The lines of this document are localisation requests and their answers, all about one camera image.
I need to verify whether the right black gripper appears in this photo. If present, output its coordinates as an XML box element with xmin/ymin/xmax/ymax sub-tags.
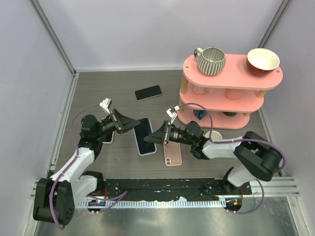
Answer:
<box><xmin>144</xmin><ymin>120</ymin><xmax>195</xmax><ymax>146</ymax></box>

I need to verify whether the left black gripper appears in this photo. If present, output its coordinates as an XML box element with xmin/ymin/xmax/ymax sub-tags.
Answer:
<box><xmin>94</xmin><ymin>109</ymin><xmax>140</xmax><ymax>139</ymax></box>

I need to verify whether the lilac phone case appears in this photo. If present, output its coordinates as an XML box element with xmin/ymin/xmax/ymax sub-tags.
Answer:
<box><xmin>133</xmin><ymin>118</ymin><xmax>157</xmax><ymax>156</ymax></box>

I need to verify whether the beige phone case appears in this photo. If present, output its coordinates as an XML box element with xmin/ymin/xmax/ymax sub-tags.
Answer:
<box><xmin>102</xmin><ymin>131</ymin><xmax>115</xmax><ymax>145</ymax></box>

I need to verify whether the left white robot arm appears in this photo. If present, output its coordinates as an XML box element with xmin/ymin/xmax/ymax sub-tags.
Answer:
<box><xmin>32</xmin><ymin>109</ymin><xmax>140</xmax><ymax>230</ymax></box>

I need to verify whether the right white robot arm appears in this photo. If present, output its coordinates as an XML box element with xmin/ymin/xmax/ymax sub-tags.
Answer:
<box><xmin>144</xmin><ymin>121</ymin><xmax>284</xmax><ymax>194</ymax></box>

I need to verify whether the pink phone case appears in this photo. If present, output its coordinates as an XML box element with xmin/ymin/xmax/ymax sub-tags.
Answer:
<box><xmin>163</xmin><ymin>142</ymin><xmax>182</xmax><ymax>167</ymax></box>

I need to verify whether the black phone silver edge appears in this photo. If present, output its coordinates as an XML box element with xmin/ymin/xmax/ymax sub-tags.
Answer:
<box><xmin>134</xmin><ymin>85</ymin><xmax>162</xmax><ymax>101</ymax></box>

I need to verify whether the blue cup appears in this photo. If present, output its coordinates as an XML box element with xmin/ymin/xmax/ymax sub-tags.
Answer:
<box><xmin>193</xmin><ymin>110</ymin><xmax>205</xmax><ymax>120</ymax></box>

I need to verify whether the yellow green mug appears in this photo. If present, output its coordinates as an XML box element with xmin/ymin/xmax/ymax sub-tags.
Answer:
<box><xmin>204</xmin><ymin>130</ymin><xmax>222</xmax><ymax>141</ymax></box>

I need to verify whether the clear pink glass cup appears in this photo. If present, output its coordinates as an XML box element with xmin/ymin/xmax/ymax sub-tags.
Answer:
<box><xmin>192</xmin><ymin>86</ymin><xmax>212</xmax><ymax>95</ymax></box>

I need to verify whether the black mounting plate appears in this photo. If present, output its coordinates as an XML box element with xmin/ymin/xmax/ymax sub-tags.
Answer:
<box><xmin>88</xmin><ymin>178</ymin><xmax>252</xmax><ymax>202</ymax></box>

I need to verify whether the pink three-tier shelf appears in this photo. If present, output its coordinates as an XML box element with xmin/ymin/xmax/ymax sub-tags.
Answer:
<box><xmin>178</xmin><ymin>54</ymin><xmax>283</xmax><ymax>130</ymax></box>

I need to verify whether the dark cup bottom shelf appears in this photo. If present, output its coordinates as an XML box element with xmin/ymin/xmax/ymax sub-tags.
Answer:
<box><xmin>223</xmin><ymin>112</ymin><xmax>237</xmax><ymax>117</ymax></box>

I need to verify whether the grey striped mug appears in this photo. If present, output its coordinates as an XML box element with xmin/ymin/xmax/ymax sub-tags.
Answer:
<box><xmin>193</xmin><ymin>47</ymin><xmax>226</xmax><ymax>76</ymax></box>

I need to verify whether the red white bowl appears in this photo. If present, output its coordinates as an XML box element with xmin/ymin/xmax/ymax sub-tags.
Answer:
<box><xmin>246</xmin><ymin>48</ymin><xmax>280</xmax><ymax>77</ymax></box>

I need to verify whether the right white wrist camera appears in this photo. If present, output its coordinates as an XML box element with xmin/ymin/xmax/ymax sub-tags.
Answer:
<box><xmin>166</xmin><ymin>106</ymin><xmax>180</xmax><ymax>124</ymax></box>

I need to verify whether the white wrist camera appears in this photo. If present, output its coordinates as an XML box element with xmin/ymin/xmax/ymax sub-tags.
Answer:
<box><xmin>166</xmin><ymin>106</ymin><xmax>180</xmax><ymax>124</ymax></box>
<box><xmin>99</xmin><ymin>98</ymin><xmax>112</xmax><ymax>115</ymax></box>

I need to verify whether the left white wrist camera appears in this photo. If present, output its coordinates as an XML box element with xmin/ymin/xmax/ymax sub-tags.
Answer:
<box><xmin>99</xmin><ymin>98</ymin><xmax>112</xmax><ymax>115</ymax></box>

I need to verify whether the white slotted cable duct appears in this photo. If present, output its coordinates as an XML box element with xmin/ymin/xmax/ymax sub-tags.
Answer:
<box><xmin>78</xmin><ymin>199</ymin><xmax>226</xmax><ymax>209</ymax></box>

